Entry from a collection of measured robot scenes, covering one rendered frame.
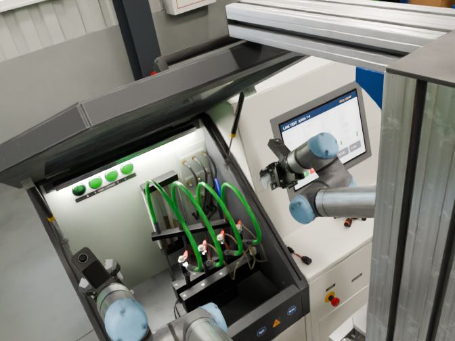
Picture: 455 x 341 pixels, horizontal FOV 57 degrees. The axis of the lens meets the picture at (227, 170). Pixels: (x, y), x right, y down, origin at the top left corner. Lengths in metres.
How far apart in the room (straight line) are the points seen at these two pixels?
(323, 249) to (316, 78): 0.65
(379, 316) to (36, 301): 2.92
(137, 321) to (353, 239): 1.06
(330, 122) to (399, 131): 1.35
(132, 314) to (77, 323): 2.18
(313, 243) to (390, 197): 1.27
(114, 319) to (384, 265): 0.52
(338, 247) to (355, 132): 0.50
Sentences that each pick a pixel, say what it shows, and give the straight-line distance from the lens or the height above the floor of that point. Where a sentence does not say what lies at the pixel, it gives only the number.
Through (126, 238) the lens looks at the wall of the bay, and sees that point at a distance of 1.72.
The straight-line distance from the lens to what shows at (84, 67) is 5.35.
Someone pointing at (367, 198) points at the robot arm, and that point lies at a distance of 0.97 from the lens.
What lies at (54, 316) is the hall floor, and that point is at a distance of 3.14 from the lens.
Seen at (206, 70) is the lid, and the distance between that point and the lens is 0.63.
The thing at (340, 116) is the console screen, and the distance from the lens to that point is 1.77.
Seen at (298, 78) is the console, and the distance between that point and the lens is 1.62.
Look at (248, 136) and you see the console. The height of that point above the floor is 1.42.
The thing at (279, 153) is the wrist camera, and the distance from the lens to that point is 1.31.
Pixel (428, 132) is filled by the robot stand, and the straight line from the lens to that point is 0.37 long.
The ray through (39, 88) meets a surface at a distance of 5.24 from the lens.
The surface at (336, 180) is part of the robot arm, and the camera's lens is 1.16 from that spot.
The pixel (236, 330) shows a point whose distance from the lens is 1.49.
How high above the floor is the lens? 2.17
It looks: 34 degrees down
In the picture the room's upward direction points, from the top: 10 degrees counter-clockwise
